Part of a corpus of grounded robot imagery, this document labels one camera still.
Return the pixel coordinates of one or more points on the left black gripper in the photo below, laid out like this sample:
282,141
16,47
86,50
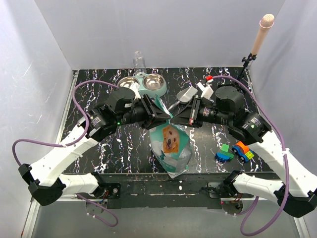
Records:
151,111

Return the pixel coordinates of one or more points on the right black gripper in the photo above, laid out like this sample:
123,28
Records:
189,115

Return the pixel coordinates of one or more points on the teal dog food bag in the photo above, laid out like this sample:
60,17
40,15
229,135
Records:
171,146

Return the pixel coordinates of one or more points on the teal double pet bowl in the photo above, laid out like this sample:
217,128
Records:
151,84

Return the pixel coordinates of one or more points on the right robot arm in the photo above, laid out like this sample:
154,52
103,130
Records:
295,192

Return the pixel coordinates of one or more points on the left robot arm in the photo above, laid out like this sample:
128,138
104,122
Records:
45,178

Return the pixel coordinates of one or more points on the grey food scoop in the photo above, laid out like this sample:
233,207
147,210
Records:
184,97

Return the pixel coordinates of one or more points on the green blue toy car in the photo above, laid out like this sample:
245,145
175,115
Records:
223,155

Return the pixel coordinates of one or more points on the clear water bottle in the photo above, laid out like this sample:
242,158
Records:
139,64

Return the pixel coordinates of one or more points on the orange blue toy car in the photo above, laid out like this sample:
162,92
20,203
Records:
243,151

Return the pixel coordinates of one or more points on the pink microphone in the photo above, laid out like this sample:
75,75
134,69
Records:
265,24

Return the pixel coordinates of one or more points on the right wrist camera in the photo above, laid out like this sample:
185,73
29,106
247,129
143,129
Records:
206,90

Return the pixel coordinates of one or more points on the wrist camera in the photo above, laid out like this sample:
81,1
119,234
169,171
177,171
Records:
134,87
206,90

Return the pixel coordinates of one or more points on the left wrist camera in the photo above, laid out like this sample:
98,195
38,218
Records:
134,87

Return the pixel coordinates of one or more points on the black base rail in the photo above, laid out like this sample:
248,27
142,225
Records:
160,190

